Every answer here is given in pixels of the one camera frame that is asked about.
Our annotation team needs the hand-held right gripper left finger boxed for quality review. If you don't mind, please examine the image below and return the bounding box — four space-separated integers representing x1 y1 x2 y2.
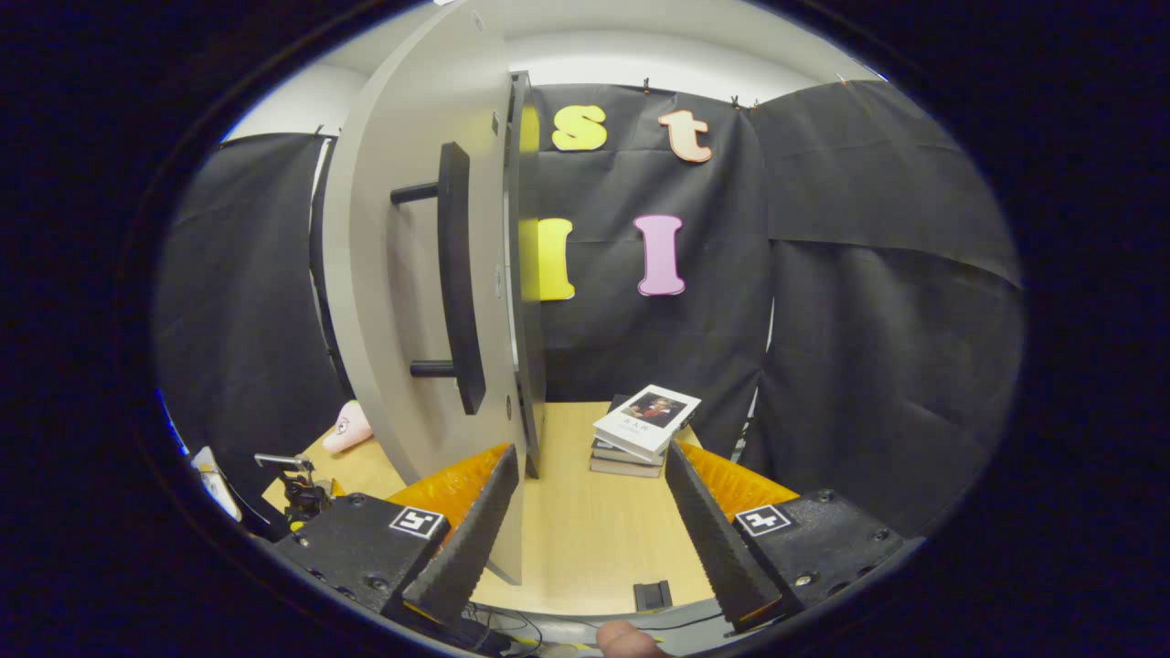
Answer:
274 445 520 631

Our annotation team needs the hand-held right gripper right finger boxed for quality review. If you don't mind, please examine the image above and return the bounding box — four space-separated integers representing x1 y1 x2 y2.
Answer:
664 440 924 633

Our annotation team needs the black cabinet door handle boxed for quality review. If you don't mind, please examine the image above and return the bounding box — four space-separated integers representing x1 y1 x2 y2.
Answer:
390 142 487 417

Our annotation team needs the beige cabinet door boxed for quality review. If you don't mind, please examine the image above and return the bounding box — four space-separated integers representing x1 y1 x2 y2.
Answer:
322 5 527 586

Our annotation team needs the pink plush toy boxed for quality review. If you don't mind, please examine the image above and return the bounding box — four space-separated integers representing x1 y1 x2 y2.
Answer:
322 400 374 455

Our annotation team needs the white box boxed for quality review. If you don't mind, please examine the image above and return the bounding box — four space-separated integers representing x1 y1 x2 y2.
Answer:
190 446 243 522

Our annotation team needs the dark cover book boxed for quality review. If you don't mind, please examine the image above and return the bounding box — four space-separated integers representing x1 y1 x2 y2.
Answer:
590 455 663 479
590 437 665 467

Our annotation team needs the white portrait cover book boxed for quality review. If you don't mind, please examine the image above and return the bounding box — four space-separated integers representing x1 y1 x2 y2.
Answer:
592 384 702 461

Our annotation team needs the black backdrop cloth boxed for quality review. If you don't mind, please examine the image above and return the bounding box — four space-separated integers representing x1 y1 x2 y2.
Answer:
155 80 1025 540

